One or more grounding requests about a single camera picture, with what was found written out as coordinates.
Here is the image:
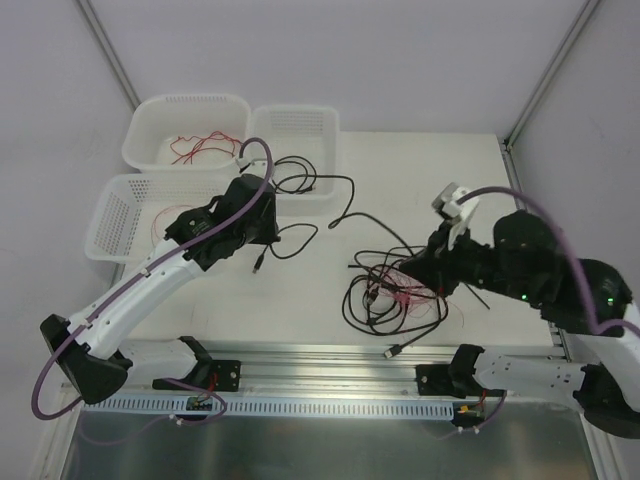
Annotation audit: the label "black cables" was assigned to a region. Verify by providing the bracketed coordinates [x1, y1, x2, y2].
[342, 244, 494, 359]

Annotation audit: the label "thick red wire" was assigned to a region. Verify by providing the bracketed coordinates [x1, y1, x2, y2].
[169, 130, 245, 166]

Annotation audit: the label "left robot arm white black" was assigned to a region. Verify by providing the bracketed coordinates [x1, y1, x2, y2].
[40, 173, 279, 405]

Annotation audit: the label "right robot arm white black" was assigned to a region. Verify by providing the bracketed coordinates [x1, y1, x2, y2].
[399, 210, 639, 439]

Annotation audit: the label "white perforated rectangular basket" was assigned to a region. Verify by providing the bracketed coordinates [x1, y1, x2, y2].
[247, 104, 341, 218]

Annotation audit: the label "white solid plastic tub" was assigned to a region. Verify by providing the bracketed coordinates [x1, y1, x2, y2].
[121, 94, 251, 172]

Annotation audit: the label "white slotted basket front left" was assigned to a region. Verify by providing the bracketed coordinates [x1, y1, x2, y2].
[84, 172, 231, 264]

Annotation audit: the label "tangled thin red wires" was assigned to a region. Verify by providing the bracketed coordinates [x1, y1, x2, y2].
[372, 259, 466, 326]

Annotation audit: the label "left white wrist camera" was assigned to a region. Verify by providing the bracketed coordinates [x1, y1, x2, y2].
[235, 156, 267, 172]

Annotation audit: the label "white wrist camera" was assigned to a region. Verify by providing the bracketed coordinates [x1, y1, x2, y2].
[235, 156, 267, 172]
[431, 182, 479, 251]

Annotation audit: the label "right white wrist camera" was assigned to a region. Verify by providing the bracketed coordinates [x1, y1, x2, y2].
[431, 182, 479, 251]

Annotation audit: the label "thin red wire in basket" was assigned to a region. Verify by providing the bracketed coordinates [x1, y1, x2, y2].
[151, 204, 201, 241]

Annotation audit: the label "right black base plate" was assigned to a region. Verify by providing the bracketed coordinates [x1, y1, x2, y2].
[415, 364, 455, 396]

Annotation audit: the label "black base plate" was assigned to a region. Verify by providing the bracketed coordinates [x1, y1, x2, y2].
[152, 358, 242, 393]
[415, 364, 455, 396]

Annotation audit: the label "aluminium mounting rail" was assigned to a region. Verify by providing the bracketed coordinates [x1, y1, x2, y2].
[64, 339, 566, 399]

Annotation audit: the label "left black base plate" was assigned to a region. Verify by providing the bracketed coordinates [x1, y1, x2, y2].
[152, 358, 242, 393]

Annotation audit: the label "white slotted cable duct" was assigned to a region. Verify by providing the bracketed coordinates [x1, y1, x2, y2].
[85, 394, 454, 422]

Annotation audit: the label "left aluminium frame post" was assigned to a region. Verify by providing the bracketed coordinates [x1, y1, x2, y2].
[74, 0, 141, 111]

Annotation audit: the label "aluminium frame post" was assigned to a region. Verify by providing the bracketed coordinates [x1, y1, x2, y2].
[74, 0, 141, 111]
[502, 0, 602, 152]

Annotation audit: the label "right aluminium frame post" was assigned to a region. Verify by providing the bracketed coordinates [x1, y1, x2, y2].
[502, 0, 602, 152]

